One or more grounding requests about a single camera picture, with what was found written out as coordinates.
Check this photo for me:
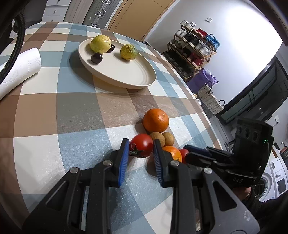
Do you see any small red cherry tomato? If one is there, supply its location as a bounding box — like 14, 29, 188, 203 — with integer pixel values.
179, 148, 189, 164

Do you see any small orange mandarin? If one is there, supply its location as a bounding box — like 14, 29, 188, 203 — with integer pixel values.
163, 146, 182, 162

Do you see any brown longan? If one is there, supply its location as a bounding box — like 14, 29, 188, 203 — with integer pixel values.
149, 132, 166, 147
162, 132, 175, 146

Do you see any large orange mandarin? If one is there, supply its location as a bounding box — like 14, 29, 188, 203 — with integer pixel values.
143, 108, 169, 133

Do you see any red tomato with stem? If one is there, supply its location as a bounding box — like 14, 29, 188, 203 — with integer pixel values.
129, 134, 153, 158

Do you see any person right hand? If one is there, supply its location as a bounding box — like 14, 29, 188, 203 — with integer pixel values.
232, 187, 252, 200

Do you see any black television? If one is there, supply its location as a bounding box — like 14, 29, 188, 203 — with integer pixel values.
216, 57, 287, 125

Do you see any white washing machine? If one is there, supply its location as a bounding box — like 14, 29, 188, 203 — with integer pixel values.
254, 157, 287, 202

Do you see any woven basket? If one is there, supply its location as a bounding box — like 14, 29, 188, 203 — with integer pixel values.
198, 81, 225, 115

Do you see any purple bag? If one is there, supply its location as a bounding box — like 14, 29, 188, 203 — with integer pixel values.
187, 68, 219, 94

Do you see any checkered tablecloth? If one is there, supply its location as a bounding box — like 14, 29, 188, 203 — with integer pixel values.
1, 22, 221, 226

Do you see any wooden shoe rack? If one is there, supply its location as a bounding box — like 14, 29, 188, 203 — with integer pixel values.
162, 21, 221, 82

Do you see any green yellow bumpy fruit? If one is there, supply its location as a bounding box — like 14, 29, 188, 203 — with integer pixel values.
120, 44, 138, 61

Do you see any dark cherry behind guava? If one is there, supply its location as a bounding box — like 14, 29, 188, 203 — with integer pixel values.
107, 44, 115, 53

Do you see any dark cherry front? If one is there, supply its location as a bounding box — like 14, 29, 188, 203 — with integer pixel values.
91, 52, 103, 64

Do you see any yellow guava fruit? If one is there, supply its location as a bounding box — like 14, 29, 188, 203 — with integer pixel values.
90, 35, 111, 54

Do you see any wooden door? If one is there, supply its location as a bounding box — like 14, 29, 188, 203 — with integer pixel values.
108, 0, 177, 41

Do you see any white paper towel roll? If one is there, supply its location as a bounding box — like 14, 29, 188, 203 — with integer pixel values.
0, 47, 42, 99

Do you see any silver suitcase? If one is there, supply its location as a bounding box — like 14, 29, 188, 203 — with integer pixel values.
82, 0, 120, 29

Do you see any beige suitcase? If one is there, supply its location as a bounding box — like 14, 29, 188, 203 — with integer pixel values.
64, 0, 93, 24

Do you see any white drawer desk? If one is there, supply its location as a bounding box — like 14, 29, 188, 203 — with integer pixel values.
42, 0, 71, 22

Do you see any black braided cable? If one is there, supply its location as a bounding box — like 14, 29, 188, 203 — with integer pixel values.
0, 12, 26, 84

